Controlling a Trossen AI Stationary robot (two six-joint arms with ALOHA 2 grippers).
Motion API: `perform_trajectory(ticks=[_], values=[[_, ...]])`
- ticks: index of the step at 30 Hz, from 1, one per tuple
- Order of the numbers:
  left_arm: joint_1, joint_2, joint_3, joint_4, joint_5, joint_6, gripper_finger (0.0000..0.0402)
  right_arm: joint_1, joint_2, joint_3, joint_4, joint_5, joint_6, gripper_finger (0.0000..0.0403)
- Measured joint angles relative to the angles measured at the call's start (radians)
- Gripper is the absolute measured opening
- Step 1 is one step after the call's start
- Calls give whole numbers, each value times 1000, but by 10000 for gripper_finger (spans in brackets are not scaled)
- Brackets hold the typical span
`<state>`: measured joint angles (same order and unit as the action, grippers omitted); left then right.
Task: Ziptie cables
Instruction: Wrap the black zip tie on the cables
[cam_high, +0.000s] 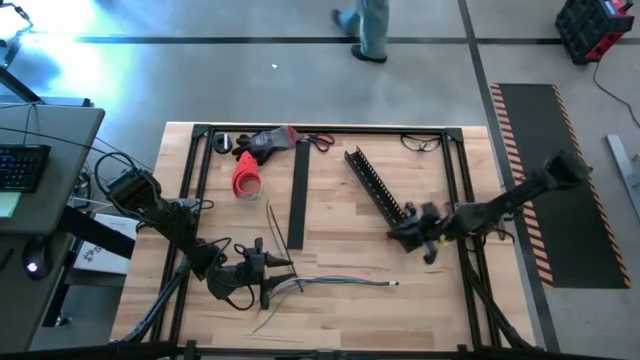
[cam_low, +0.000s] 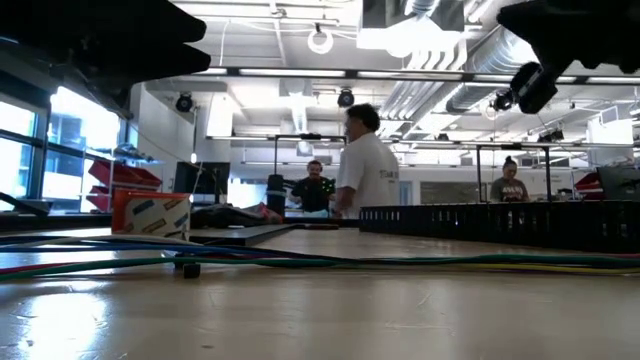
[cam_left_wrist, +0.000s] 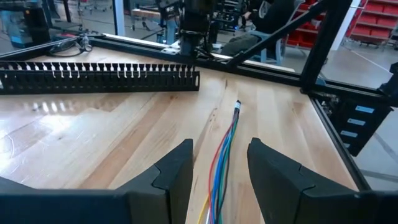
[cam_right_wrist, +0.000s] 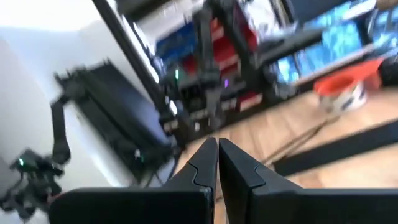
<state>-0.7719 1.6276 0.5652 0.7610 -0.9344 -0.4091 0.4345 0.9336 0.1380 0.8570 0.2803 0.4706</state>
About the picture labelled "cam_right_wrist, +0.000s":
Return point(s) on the red storage bin shelf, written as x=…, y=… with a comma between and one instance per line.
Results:
x=224, y=49

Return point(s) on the black computer monitor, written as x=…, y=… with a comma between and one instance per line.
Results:
x=124, y=115

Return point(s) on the flat black duct cover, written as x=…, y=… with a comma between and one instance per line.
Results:
x=342, y=146

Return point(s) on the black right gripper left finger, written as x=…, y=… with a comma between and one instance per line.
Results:
x=174, y=205

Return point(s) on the grey and red work glove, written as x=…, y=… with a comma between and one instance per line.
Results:
x=390, y=71

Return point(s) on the orange tape dispenser roll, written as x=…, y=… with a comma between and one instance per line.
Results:
x=339, y=85

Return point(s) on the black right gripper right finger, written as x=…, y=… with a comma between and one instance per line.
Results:
x=280, y=205

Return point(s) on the black aluminium table frame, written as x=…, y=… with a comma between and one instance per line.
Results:
x=130, y=53

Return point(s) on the black background table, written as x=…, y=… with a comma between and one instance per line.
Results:
x=289, y=46

